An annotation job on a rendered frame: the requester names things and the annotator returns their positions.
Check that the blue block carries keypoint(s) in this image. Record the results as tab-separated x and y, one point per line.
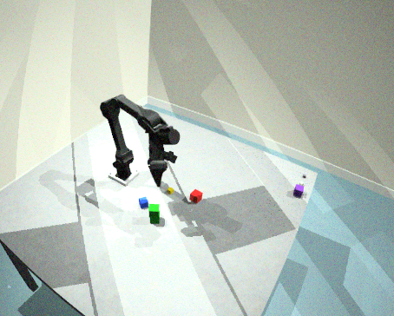
143	202

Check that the green block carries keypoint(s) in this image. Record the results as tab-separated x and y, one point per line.
155	220
153	210

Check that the red block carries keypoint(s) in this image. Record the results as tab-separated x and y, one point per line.
196	196

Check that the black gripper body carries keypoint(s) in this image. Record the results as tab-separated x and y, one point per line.
155	160

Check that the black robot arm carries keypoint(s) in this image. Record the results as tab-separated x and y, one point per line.
148	120

